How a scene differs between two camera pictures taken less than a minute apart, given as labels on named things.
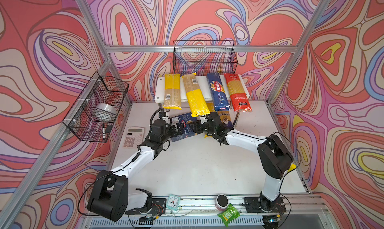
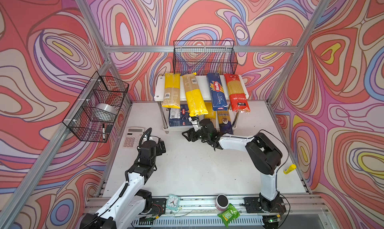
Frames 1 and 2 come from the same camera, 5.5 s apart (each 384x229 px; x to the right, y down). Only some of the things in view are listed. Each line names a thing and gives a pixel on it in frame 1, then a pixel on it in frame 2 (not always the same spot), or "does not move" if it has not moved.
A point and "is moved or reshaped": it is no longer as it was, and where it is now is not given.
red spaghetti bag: x=239 y=99 does not move
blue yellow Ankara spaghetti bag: x=225 y=119 does not move
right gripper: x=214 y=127 → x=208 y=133
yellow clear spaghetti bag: x=172 y=91 does not move
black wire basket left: x=93 y=113 does not move
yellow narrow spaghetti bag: x=197 y=104 does not move
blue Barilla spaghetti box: x=220 y=100 does not move
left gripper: x=180 y=131 → x=158 y=150
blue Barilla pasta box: x=187 y=118 is moved or reshaped
